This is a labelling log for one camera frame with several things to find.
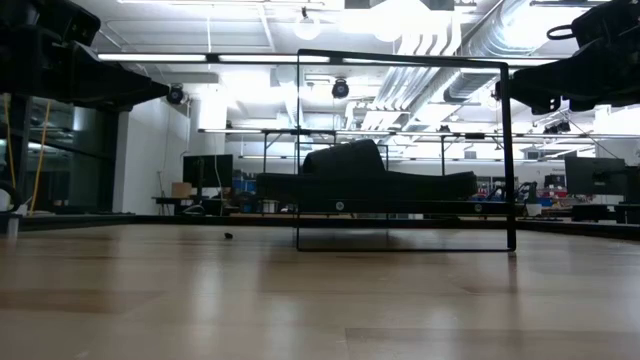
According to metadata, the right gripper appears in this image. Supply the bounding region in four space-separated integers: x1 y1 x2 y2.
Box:
499 34 640 115

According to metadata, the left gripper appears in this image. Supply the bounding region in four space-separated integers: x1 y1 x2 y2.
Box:
0 27 170 112

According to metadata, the black foam slide sandal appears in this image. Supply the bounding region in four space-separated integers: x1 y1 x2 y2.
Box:
256 138 480 202

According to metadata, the long ceiling light bar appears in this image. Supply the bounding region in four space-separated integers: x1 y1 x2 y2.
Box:
97 52 561 66

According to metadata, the black computer monitor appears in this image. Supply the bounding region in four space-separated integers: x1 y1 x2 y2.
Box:
564 155 629 197
182 153 235 200

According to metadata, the small white cylinder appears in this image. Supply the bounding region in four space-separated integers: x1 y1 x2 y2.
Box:
3 210 22 239

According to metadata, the black wire rack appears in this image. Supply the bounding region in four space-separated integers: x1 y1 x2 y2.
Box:
294 48 518 253

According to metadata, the yellow cable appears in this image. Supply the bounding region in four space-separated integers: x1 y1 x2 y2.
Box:
28 102 52 214

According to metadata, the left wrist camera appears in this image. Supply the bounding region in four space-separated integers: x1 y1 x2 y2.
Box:
0 0 102 47

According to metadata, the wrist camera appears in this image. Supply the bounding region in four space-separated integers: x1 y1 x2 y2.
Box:
546 0 640 49
0 0 102 47

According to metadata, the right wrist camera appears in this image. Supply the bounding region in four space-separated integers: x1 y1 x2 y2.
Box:
546 0 640 49

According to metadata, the black aluminium table frame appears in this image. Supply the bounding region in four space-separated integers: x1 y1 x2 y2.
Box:
0 212 640 242

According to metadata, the black background table frame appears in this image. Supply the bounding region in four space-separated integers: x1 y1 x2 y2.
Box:
260 128 339 169

